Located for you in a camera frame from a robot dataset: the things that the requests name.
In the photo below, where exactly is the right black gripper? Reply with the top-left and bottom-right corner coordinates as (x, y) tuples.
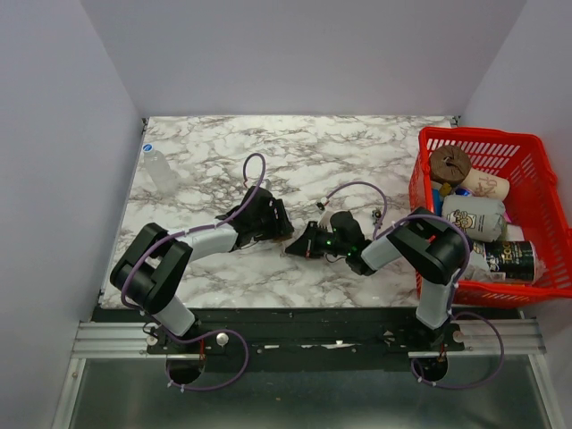
(286, 219), (350, 257)

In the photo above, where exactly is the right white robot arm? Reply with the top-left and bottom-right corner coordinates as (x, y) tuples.
(285, 207), (470, 350)

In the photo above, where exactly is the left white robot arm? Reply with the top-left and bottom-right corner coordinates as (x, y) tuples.
(110, 187), (294, 353)

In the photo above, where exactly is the clear plastic water bottle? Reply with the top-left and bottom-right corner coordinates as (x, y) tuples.
(142, 144), (178, 195)

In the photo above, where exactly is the brown round wooden block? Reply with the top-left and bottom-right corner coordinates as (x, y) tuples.
(429, 145), (472, 186)

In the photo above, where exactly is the grey printed pouch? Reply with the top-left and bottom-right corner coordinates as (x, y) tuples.
(442, 195), (507, 242)

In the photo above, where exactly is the beige printed cylinder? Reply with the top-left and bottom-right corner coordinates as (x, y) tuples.
(461, 169), (510, 201)

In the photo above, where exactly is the black printed can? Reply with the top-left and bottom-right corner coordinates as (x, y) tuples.
(465, 240), (541, 283)

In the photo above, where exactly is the red plastic basket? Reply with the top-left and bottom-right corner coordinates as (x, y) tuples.
(408, 127), (571, 308)

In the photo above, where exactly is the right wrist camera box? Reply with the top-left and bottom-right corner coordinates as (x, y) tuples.
(316, 200), (333, 230)

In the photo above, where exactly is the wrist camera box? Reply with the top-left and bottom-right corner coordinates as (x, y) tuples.
(261, 179), (272, 191)
(316, 200), (333, 230)

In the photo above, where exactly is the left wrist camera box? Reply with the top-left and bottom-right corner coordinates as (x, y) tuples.
(261, 179), (272, 191)

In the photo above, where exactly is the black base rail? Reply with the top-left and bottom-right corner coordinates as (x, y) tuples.
(88, 307), (522, 392)

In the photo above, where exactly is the aluminium frame rail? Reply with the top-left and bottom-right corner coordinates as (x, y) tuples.
(71, 319), (546, 360)

